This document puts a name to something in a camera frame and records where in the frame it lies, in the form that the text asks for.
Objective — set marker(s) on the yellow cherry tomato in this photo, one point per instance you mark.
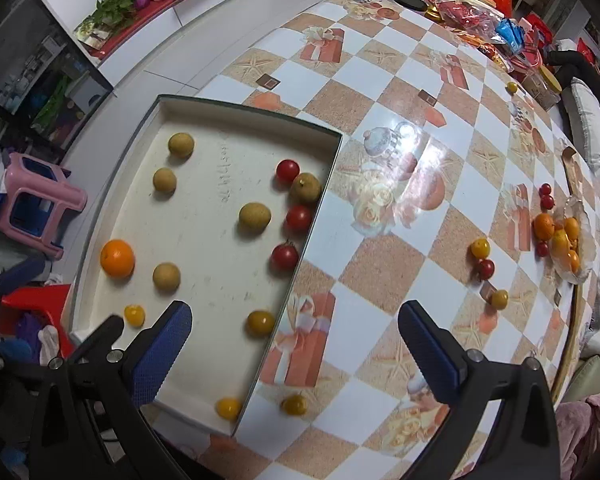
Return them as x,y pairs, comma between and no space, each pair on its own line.
228,408
480,248
499,299
134,315
512,87
294,404

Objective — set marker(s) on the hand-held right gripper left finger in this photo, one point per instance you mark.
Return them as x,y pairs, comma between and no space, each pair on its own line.
162,355

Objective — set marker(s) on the red plastic stool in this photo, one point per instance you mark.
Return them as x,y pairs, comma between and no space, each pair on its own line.
40,302

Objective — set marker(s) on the printed photo card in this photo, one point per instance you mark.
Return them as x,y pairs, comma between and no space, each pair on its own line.
92,37

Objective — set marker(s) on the black glass cabinet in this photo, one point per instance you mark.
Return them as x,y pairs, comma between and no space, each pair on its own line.
25,75

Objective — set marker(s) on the blue snack packet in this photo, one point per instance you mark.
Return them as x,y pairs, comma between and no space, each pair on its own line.
510,34

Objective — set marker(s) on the checkered printed tablecloth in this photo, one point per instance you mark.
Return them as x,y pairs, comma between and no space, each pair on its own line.
405,125

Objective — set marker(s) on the pink fuzzy blanket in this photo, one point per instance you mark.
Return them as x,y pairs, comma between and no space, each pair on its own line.
590,435

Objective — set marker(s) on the red cherry tomato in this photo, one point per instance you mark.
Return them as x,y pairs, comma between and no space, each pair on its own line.
285,255
486,268
298,218
547,203
287,171
545,189
542,249

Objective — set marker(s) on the jar with yellow lid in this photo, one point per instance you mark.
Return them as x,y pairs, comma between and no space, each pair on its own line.
542,87

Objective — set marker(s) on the green potted plant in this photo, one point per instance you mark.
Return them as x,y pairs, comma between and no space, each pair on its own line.
115,5

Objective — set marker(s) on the black round lid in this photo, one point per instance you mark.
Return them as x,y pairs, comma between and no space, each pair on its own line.
409,1

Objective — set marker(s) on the pink plastic stool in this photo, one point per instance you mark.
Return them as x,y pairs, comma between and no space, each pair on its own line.
65,192

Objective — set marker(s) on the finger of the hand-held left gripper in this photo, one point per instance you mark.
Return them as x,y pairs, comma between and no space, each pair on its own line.
100,337

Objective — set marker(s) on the white cloth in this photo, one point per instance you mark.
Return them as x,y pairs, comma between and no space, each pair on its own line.
49,345

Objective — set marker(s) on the clear bag of fruits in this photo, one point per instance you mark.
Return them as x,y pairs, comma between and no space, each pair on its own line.
582,210

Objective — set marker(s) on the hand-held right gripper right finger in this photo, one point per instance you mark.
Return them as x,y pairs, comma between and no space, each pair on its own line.
430,355

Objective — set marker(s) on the pale green cushion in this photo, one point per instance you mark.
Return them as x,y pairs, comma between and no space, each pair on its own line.
582,377

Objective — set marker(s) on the white shallow tray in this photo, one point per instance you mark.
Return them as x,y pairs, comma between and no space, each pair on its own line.
205,260

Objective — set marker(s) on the dark cloth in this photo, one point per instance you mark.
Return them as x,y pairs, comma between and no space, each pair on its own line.
572,60

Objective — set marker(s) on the red snack bag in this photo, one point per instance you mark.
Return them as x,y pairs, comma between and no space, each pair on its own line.
462,15

